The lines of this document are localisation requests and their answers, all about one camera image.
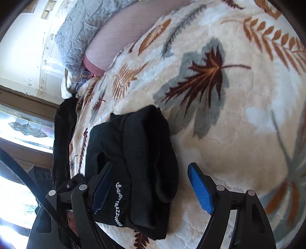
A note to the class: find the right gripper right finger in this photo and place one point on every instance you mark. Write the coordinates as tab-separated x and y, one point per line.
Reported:
251	229

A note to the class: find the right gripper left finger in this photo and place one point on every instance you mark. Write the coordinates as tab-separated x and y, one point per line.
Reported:
65	220

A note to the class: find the black pants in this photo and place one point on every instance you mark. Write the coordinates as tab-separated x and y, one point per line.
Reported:
145	176

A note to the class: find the stained glass window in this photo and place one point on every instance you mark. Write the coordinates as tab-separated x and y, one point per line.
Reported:
27	130

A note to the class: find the black garment at bed edge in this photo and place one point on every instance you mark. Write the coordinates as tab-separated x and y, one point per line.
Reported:
65	122

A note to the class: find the leaf pattern fleece blanket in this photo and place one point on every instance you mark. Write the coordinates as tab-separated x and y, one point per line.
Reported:
229	77

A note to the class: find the pink quilted bedsheet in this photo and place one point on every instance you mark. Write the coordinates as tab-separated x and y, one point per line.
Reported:
125	27

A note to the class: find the grey quilted blanket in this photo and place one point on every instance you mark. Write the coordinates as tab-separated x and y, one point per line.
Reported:
77	31

